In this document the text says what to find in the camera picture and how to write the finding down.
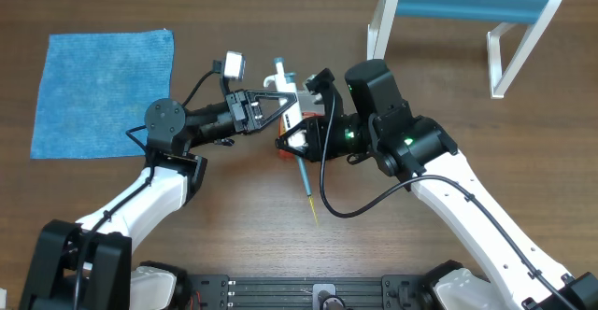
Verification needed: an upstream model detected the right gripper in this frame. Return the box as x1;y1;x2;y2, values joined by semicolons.
274;115;349;163

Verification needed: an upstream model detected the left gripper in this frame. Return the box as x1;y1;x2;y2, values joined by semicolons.
225;89;299;135

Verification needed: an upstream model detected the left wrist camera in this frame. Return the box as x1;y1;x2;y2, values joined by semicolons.
222;50;247;80

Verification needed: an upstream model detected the blue cloth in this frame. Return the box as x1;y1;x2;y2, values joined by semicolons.
29;28;176;161

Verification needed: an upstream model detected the mounting rail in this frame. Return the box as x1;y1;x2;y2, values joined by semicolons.
186;275;435;310

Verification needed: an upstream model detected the white pipette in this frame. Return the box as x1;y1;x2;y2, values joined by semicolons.
263;56;320;228

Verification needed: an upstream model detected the red and yellow tip box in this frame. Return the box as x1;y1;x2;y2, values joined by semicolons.
278;90;328;162

